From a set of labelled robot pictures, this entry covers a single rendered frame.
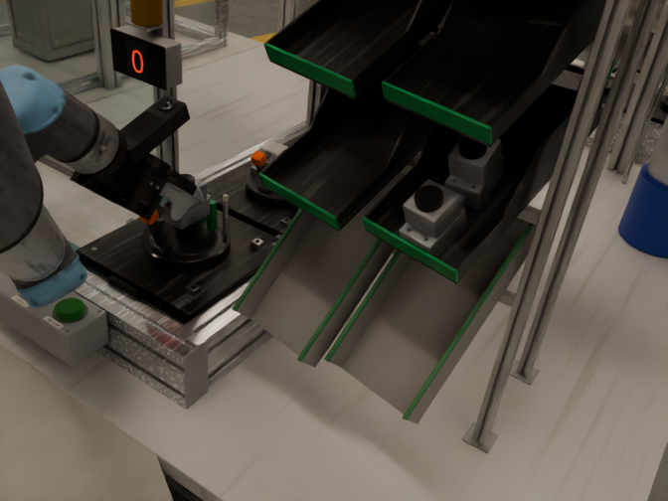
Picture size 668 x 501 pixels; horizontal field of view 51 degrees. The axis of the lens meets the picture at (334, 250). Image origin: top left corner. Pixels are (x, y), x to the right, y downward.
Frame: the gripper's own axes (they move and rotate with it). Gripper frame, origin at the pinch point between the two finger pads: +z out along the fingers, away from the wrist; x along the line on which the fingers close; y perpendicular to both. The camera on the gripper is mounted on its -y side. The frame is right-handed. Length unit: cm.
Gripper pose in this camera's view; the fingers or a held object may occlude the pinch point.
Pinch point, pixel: (187, 188)
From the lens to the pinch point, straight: 109.5
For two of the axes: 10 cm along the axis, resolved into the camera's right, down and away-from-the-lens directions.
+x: 8.3, 3.8, -4.2
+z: 3.3, 2.7, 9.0
